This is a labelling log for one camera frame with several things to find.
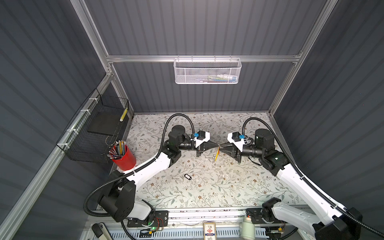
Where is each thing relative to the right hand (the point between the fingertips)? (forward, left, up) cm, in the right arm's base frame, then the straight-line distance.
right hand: (223, 147), depth 69 cm
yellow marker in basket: (+20, +53, +3) cm, 56 cm away
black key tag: (-4, +18, -26) cm, 32 cm away
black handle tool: (-31, +56, -20) cm, 67 cm away
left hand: (+1, +2, +2) cm, 3 cm away
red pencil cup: (+5, +57, -16) cm, 59 cm away
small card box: (-30, +7, -25) cm, 40 cm away
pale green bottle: (-30, -10, -20) cm, 37 cm away
